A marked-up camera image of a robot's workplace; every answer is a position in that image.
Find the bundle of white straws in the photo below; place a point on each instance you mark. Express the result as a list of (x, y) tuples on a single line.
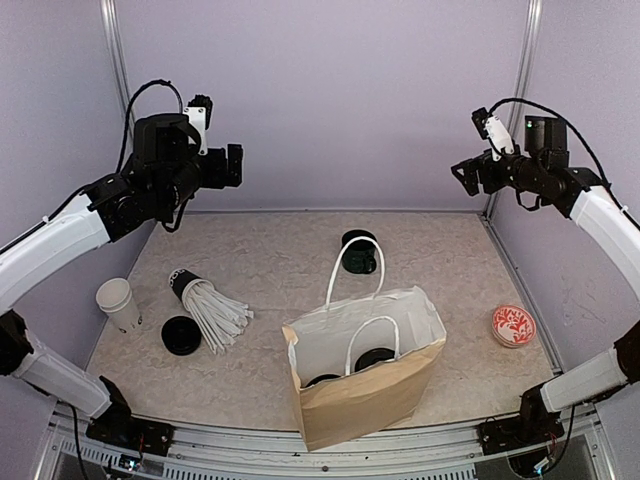
[(220, 318)]

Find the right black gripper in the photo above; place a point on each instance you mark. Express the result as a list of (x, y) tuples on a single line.
[(473, 165)]

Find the front aluminium frame rail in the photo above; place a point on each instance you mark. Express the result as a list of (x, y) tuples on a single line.
[(446, 451)]

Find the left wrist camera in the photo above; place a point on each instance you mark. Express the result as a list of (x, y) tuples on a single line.
[(199, 111)]

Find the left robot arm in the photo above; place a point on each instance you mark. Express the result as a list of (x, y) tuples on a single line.
[(169, 162)]

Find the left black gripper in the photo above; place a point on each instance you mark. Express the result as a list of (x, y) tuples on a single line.
[(218, 177)]

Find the black cup lid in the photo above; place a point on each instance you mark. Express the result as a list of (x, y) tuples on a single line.
[(321, 378), (373, 357)]

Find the brown paper bag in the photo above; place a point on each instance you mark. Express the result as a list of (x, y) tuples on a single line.
[(332, 337)]

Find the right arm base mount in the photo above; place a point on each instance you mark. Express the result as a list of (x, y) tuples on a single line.
[(512, 433)]

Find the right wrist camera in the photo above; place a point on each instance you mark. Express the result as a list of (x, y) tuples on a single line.
[(493, 130)]

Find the red patterned small plate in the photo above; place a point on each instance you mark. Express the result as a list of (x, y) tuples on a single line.
[(512, 326)]

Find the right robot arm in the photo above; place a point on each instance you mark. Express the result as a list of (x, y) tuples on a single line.
[(541, 167)]

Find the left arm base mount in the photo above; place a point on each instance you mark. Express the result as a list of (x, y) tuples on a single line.
[(132, 433)]

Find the stack of black lids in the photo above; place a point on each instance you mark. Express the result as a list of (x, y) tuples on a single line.
[(181, 335)]

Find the stack of white paper cups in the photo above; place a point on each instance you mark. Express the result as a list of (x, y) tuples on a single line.
[(115, 299)]

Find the dark green mug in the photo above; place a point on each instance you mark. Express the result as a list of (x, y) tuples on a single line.
[(359, 258)]

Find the aluminium corner post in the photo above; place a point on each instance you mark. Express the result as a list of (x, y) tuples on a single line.
[(116, 51), (528, 48)]

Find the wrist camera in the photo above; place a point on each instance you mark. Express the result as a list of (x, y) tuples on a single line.
[(199, 111), (493, 130)]

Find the black cup holding straws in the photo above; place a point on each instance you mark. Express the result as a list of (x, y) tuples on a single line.
[(182, 280)]

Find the left aluminium corner post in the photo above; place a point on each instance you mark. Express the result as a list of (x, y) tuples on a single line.
[(116, 51)]

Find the right aluminium corner post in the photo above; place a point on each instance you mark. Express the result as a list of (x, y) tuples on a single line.
[(528, 48)]

